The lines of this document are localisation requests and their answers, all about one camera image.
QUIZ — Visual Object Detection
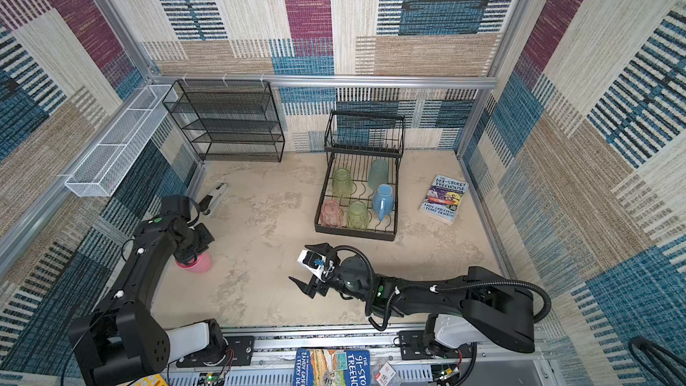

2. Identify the opaque pink plastic cup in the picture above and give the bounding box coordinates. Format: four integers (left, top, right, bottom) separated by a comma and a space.
175, 252, 212, 273

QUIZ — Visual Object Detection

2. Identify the pink translucent plastic cup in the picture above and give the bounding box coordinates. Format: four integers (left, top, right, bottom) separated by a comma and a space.
319, 199, 346, 228

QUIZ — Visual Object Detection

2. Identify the green plastic cup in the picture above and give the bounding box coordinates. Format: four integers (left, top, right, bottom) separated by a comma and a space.
347, 200, 371, 230
332, 168, 355, 198

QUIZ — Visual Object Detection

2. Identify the black wire dish rack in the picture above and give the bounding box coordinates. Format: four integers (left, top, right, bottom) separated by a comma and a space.
314, 111, 406, 241

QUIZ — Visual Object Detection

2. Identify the blue white ceramic mug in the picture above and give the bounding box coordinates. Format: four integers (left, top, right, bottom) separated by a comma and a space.
373, 184, 395, 221

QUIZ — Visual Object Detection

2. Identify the teal translucent plastic cup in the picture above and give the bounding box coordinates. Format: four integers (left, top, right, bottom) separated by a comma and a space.
367, 158, 389, 192

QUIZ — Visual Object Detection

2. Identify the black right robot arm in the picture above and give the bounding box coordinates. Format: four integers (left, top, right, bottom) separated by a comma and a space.
289, 243, 551, 354

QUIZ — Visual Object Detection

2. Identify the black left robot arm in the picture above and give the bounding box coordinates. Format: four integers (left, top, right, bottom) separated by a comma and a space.
68, 195, 228, 385

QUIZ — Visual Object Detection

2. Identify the black white stapler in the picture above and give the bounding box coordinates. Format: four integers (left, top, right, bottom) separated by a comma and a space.
198, 182, 228, 216

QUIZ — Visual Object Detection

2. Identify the treehouse book at front edge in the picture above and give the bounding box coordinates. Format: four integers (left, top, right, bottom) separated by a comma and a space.
292, 348, 373, 386

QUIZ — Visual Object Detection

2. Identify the small clear packet with label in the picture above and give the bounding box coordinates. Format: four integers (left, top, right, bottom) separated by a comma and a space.
372, 359, 402, 386

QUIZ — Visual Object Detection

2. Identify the black mesh shelf unit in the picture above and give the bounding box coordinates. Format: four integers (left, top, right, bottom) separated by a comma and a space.
163, 80, 285, 163

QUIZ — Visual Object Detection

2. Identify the treehouse paperback book on table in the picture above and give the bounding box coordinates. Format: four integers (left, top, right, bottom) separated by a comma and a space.
419, 175, 469, 224

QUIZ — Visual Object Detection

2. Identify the yellow perforated tray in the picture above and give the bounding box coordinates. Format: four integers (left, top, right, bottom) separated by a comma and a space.
127, 375, 168, 386

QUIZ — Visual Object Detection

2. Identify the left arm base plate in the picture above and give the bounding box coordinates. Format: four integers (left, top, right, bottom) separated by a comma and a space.
175, 336, 255, 368

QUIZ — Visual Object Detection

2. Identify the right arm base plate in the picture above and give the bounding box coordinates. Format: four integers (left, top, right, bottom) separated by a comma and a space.
393, 331, 473, 360

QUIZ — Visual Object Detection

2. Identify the white wire wall basket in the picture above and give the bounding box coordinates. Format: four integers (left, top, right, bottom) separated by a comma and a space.
64, 85, 172, 198

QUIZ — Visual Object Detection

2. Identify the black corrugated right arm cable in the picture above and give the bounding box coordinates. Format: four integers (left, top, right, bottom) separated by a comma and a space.
326, 245, 553, 386

